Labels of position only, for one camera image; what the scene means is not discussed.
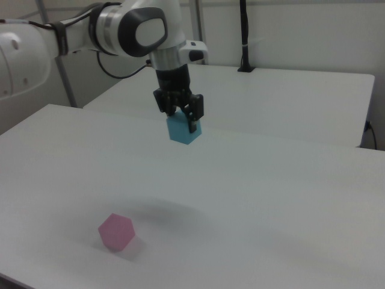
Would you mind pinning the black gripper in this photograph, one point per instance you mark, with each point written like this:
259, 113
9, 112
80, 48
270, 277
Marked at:
174, 84

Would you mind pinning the blue cube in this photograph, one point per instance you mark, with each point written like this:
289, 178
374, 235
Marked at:
179, 131

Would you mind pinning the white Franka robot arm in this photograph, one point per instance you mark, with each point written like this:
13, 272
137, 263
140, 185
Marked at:
120, 27

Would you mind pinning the pink cube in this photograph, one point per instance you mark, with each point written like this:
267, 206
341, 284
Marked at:
115, 231

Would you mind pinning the white side table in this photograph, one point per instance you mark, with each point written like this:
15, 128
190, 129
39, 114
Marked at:
270, 102

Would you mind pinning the grey metal frame post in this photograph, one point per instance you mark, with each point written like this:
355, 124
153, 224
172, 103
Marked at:
67, 84
201, 18

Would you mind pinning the black camera pole with base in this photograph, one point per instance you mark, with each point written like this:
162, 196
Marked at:
245, 36

